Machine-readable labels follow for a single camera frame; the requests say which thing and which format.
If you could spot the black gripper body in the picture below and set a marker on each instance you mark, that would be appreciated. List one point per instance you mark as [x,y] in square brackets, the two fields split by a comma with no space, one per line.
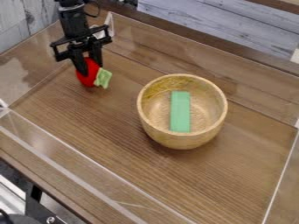
[99,36]

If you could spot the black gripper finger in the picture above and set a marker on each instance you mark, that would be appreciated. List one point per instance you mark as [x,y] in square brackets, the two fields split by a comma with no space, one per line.
[79,62]
[95,54]

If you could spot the red plush strawberry toy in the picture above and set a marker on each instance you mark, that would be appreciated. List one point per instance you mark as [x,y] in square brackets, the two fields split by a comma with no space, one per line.
[98,76]

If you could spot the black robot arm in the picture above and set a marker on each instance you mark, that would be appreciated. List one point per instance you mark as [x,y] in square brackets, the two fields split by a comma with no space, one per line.
[74,18]

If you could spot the green rectangular block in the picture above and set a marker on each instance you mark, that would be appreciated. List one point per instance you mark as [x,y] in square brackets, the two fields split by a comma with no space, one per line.
[181,112]

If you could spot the wooden bowl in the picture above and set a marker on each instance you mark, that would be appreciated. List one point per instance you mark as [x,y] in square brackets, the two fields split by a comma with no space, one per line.
[209,110]

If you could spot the clear acrylic tray wall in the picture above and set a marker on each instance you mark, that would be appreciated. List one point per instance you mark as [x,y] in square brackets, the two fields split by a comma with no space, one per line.
[75,140]

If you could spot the black table leg frame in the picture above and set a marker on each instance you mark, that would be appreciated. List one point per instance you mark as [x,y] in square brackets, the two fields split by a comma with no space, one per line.
[37,210]

